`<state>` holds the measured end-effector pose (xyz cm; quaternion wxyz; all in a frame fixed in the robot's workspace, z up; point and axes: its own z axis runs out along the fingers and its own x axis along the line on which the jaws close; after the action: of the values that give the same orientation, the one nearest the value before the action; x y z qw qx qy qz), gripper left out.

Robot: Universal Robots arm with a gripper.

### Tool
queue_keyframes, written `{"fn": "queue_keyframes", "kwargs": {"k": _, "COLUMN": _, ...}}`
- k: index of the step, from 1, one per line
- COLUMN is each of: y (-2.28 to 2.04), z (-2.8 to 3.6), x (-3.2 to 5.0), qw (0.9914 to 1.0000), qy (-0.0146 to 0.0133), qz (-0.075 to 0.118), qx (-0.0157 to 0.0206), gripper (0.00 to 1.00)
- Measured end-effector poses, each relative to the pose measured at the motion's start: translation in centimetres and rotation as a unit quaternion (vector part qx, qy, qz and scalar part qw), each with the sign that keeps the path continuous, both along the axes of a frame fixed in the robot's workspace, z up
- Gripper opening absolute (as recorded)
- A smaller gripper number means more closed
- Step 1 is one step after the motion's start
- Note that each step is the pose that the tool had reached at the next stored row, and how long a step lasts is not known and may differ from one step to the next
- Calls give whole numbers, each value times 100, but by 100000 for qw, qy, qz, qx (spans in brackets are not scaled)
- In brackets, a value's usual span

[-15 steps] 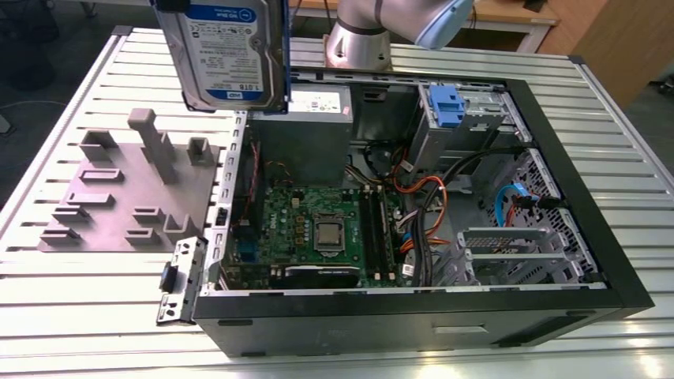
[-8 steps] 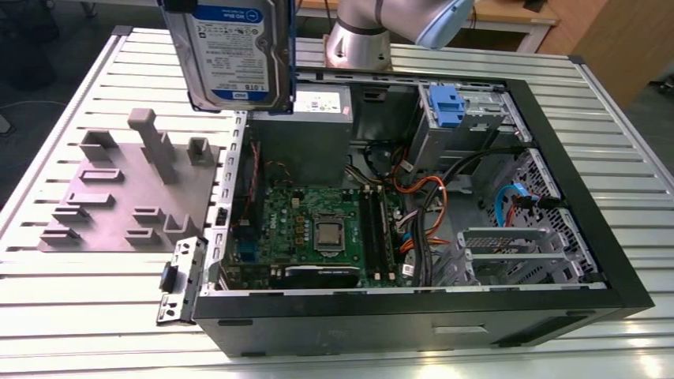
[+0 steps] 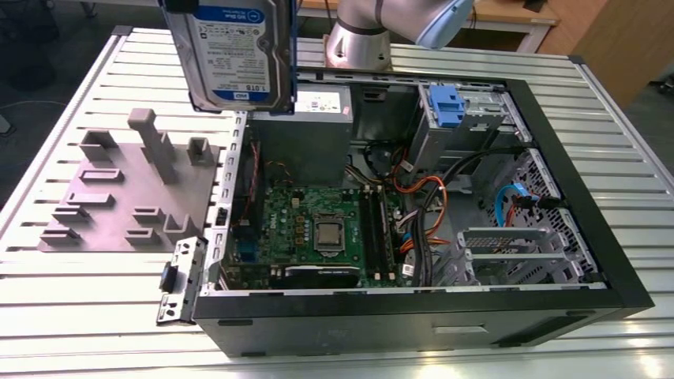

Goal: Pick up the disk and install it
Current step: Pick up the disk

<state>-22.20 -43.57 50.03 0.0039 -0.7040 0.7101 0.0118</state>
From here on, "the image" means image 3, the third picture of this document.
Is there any hard disk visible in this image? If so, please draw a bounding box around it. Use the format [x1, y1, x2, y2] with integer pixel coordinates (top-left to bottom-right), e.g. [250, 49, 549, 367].
[158, 0, 301, 116]

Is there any metal disk bay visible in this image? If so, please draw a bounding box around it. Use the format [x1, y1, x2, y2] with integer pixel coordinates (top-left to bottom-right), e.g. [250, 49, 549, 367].
[456, 227, 605, 287]

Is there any grey power supply unit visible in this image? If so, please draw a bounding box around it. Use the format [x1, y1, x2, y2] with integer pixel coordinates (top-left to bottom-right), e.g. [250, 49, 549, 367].
[246, 84, 356, 187]

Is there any grey parts rack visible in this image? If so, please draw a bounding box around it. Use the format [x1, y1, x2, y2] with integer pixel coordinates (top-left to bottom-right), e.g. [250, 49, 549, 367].
[39, 108, 222, 253]

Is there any blue drive latch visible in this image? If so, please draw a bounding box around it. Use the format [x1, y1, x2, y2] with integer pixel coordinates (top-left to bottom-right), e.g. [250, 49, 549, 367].
[429, 84, 468, 128]

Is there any green motherboard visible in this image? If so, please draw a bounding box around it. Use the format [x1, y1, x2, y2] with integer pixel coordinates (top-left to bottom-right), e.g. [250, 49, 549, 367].
[225, 184, 412, 290]

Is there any grey metal drive cage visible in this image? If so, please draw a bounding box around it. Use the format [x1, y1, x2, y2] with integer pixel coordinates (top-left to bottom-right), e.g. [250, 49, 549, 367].
[410, 82, 532, 174]

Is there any silver CPU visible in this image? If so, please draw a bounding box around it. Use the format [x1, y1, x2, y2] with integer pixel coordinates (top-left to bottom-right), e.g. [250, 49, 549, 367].
[315, 223, 348, 246]

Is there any black RAM slot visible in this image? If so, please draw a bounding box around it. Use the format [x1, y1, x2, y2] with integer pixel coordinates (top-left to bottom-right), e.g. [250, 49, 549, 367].
[361, 185, 385, 281]
[374, 185, 397, 280]

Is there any CPU socket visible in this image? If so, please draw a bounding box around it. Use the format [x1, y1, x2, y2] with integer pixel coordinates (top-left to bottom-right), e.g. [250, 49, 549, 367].
[310, 212, 353, 260]

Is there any black graphics card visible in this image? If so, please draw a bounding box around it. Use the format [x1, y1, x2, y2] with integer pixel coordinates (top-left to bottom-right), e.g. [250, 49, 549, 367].
[267, 264, 364, 290]

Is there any wooden cabinet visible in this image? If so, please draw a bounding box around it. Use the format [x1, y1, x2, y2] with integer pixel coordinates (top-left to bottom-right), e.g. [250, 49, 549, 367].
[537, 0, 674, 107]

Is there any black PC case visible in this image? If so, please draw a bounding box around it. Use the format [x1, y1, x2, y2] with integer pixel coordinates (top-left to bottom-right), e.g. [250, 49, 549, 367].
[193, 62, 657, 358]

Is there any black chair base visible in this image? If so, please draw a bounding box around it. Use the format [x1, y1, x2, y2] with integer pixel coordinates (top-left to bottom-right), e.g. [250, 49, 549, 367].
[652, 69, 674, 96]

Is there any wooden desk white frame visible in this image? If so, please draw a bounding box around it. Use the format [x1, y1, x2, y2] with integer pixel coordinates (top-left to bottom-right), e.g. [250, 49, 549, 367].
[78, 0, 560, 54]

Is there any orange wire loop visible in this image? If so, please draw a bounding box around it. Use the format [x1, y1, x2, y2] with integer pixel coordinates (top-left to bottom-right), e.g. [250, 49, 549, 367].
[393, 175, 450, 216]

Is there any metal expansion slot bracket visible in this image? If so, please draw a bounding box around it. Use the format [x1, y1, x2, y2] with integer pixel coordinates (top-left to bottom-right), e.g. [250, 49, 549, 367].
[155, 235, 209, 327]

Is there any blue bracket clip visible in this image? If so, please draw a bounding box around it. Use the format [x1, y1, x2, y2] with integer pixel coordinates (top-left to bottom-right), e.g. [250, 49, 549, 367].
[159, 261, 182, 294]

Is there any orange wire bundle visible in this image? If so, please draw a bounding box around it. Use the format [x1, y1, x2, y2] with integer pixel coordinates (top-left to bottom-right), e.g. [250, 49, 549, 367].
[400, 235, 453, 253]

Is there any blue wire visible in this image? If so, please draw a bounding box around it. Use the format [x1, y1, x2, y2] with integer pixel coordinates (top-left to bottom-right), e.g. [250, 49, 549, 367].
[493, 182, 534, 229]

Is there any black cable bundle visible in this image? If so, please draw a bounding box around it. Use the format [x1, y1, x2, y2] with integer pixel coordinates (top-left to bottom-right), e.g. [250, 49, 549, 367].
[410, 145, 528, 287]

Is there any black disk power wire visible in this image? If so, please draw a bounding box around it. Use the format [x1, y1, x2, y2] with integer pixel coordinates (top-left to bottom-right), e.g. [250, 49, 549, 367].
[513, 193, 568, 212]

